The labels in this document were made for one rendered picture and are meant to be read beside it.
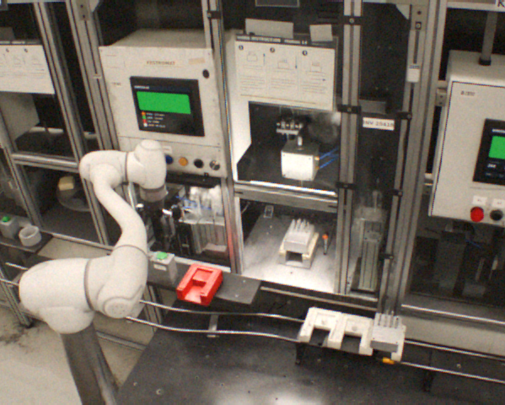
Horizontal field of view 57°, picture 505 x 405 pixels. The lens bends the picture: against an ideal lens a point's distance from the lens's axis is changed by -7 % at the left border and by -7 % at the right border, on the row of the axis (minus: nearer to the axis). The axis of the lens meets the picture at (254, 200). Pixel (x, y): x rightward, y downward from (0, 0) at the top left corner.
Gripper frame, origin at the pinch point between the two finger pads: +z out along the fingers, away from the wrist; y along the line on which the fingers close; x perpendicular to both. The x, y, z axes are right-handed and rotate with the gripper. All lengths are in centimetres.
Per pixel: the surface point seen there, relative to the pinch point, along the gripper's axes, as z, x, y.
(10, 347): 125, -3, 114
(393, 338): 10, 9, -92
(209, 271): 14.1, -5.5, -19.3
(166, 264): 9.5, 1.6, -4.4
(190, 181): -26.2, -5.0, -12.3
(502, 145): -63, -2, -106
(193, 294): 18.6, 4.2, -16.5
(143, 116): -47.3, -6.4, 5.2
